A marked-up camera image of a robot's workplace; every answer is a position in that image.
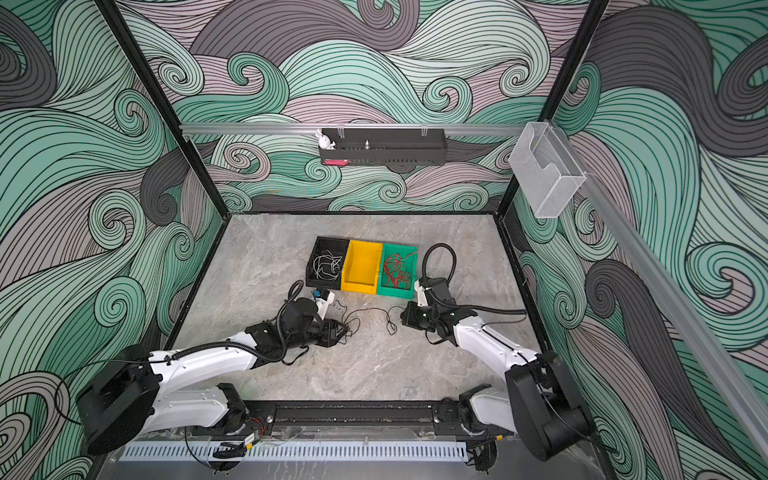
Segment red black cable bundle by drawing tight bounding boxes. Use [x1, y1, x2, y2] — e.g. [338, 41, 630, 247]
[338, 304, 406, 346]

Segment black wall shelf tray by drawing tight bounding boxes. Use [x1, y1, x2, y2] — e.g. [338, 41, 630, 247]
[318, 127, 448, 171]

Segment yellow plastic bin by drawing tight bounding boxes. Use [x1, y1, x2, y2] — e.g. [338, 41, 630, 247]
[341, 240, 383, 295]

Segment black plastic bin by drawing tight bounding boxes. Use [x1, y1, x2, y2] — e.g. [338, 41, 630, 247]
[305, 236, 350, 290]

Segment white slotted cable duct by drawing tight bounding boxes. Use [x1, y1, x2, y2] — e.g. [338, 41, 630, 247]
[118, 440, 468, 463]

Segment white cable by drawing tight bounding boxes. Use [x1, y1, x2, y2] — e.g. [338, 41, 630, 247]
[311, 248, 344, 280]

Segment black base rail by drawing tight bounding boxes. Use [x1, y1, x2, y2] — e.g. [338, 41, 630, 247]
[245, 399, 471, 428]

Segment red cables in green bin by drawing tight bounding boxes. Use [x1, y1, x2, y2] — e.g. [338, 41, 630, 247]
[383, 251, 418, 289]

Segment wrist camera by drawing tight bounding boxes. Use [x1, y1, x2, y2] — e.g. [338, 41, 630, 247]
[414, 282, 433, 308]
[312, 288, 335, 320]

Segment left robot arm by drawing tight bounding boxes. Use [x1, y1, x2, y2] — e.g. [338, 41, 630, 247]
[76, 281, 349, 456]

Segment white rabbit figurine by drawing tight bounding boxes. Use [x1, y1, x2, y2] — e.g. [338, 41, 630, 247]
[315, 129, 336, 150]

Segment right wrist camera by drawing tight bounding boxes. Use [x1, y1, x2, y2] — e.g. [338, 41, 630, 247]
[414, 282, 433, 308]

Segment clear acrylic wall holder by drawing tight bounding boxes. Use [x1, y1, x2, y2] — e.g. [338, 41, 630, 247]
[509, 122, 586, 219]

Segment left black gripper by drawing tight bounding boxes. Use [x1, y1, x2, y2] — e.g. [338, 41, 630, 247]
[288, 318, 350, 352]

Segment green plastic bin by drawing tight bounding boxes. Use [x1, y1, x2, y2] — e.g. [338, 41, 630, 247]
[377, 243, 418, 300]

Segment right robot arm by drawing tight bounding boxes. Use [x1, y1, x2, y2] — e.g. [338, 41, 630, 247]
[401, 274, 593, 461]

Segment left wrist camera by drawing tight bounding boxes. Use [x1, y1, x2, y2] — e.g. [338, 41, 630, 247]
[312, 288, 335, 320]

